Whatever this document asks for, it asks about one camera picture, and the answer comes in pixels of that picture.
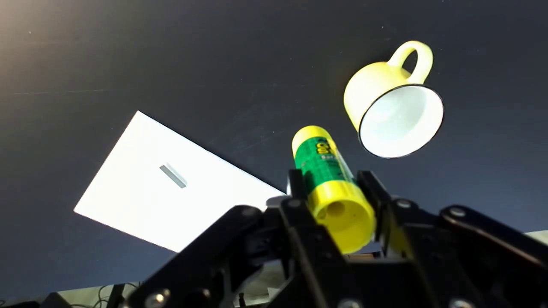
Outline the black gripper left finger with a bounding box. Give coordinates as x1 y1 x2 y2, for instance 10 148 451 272
284 167 323 236

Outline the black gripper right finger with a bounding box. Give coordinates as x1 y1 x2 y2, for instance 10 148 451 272
354 167 407 260

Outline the green yellow glue stick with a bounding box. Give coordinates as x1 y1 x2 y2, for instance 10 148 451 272
289 123 378 256

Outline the yellow mug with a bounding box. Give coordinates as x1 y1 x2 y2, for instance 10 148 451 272
340 39 446 160

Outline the small grey metal clip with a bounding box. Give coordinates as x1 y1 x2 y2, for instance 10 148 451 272
157 162 189 189

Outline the white paper sheet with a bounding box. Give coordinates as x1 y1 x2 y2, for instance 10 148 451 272
71 109 287 254

